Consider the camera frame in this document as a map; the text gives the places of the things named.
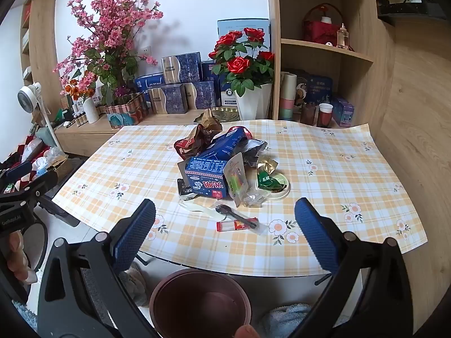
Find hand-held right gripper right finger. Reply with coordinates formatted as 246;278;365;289
295;197;414;338

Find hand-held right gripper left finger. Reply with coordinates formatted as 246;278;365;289
37;199;156;338

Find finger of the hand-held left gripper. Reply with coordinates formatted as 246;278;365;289
0;172;59;203
3;161;36;184

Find cream round lid green label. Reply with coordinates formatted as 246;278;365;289
257;172;291;202

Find small black packet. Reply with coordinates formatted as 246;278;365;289
177;178;196;198

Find cream plastic spoon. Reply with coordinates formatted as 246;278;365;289
178;199;220;216

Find green foil sachet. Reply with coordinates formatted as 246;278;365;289
255;171;288;193

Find clear plastic wrapper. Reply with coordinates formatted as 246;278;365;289
242;193;267;209

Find brown plastic bin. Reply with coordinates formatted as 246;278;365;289
149;268;253;338

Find small red clear pack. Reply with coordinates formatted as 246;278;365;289
216;220;260;233

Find black plastic spoon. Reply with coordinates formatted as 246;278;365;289
215;204;258;228

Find blue printed carton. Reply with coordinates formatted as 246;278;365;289
185;154;228;198

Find colourful blister pack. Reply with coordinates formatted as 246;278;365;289
225;153;249;207

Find silver foil bag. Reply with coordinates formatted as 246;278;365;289
242;139;269;167

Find red brown wrapper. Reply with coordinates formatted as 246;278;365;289
174;124;223;160

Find blue printed wrapper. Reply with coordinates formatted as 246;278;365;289
207;126;253;163

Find brown gold wrapper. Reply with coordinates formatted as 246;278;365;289
194;108;224;132

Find person's left hand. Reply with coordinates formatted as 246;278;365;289
5;231;37;284

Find person's right hand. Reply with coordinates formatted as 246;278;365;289
235;324;260;338

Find red white patterned cloth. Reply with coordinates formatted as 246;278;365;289
0;135;54;191

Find cardboard box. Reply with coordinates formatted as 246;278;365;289
52;155;86;181

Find grey fluffy cloth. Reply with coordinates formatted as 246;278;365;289
123;265;151;308

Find white standing fan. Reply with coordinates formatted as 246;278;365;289
17;82;66;156

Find row of small brown bottles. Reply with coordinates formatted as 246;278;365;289
68;104;89;128

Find white ribbed vase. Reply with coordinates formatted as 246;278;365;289
83;96;100;124

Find light blue towel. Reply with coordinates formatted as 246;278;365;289
260;303;315;338

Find orange artificial flowers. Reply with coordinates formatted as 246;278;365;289
63;78;96;101

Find white labelled box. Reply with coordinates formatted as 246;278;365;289
75;84;105;114

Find striped patterned planter tin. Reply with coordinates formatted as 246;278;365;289
105;93;149;129

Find dark brown cup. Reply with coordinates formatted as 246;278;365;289
300;103;318;126

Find red paper cup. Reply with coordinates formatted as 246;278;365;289
317;103;334;128

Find small blue purple box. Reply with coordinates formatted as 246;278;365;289
331;95;355;128

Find gold and blue gift box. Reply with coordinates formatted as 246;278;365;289
184;81;216;110
161;52;202;85
147;84;187;115

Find stack of pastel paper cups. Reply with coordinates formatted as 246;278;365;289
278;71;299;121

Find white faceted flower pot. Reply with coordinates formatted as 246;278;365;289
234;83;273;121

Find flat blue box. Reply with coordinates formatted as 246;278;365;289
134;72;166;94

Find dark blue picture box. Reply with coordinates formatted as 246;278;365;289
294;70;334;106

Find gold scalloped tray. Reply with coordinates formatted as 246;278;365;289
211;106;241;122

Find wooden shelf unit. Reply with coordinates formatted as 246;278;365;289
266;0;397;132

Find pink artificial blossom plant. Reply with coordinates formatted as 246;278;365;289
53;0;165;107

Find blue box white badge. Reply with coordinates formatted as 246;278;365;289
219;75;241;108

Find dark blue box red label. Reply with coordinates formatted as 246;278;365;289
201;60;221;82

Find red artificial rose plant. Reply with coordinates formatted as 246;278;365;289
208;27;276;98

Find clear glass bottle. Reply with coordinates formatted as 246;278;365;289
336;23;350;49

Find black counter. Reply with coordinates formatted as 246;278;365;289
375;0;451;22

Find red basket with handle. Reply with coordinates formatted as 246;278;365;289
302;2;344;45

